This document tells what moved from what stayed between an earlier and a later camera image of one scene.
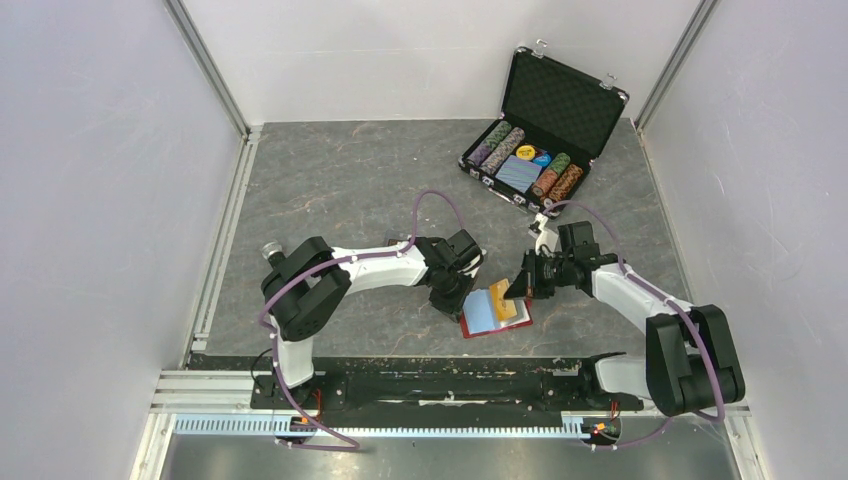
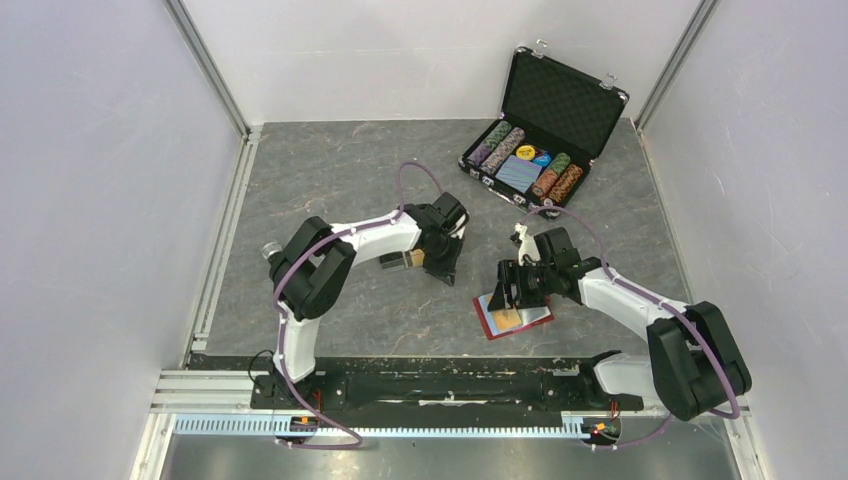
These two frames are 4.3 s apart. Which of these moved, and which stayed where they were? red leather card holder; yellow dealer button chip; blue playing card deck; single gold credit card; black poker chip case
Moved: red leather card holder; single gold credit card
Stayed: blue playing card deck; yellow dealer button chip; black poker chip case
